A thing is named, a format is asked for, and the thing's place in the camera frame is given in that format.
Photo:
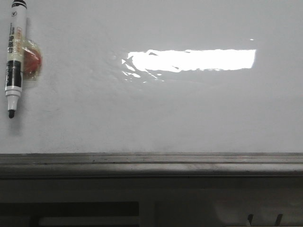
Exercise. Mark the white black whiteboard marker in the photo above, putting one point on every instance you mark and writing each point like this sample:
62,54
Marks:
15,56

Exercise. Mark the white whiteboard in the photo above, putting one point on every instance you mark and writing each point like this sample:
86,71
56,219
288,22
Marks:
161,76

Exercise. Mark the red magnet with clear tape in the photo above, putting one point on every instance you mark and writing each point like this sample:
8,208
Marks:
32,60

